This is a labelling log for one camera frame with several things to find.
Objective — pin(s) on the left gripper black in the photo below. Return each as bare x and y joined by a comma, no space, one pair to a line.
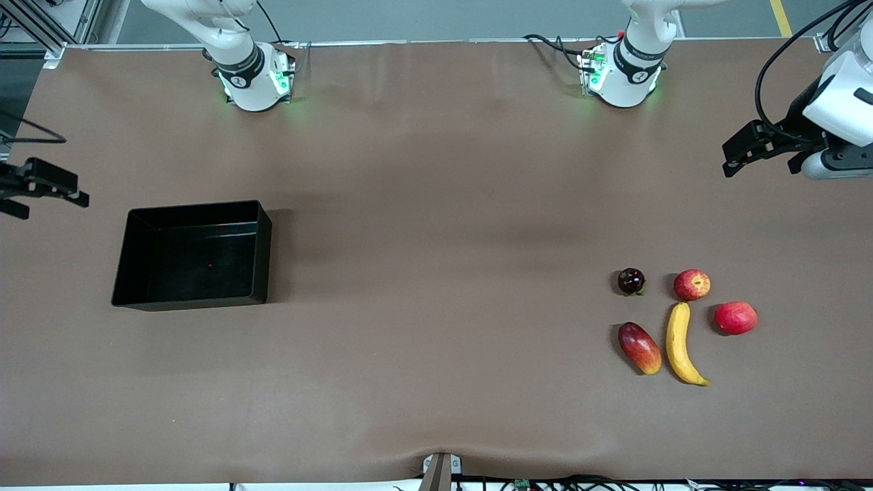
796,117

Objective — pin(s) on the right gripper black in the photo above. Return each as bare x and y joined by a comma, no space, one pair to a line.
8,181

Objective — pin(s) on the red yellow apple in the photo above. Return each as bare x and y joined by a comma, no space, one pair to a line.
691,285

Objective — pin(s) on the black plastic box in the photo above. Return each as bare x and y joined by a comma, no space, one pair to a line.
198,266

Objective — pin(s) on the yellow banana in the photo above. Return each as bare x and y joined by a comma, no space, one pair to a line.
677,334

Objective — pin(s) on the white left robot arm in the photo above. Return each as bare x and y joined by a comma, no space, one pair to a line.
631,68

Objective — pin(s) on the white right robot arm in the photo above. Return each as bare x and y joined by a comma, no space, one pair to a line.
245,75

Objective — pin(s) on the dark purple mangosteen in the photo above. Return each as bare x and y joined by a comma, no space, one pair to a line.
631,281

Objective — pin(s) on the red yellow mango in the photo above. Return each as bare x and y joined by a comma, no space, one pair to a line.
640,348

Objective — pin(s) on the small green circuit board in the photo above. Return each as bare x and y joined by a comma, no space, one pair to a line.
522,485

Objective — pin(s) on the aluminium frame profile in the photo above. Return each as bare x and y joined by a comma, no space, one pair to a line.
41,27
829,41

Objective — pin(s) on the grey metal bracket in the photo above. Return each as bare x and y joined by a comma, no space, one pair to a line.
440,474

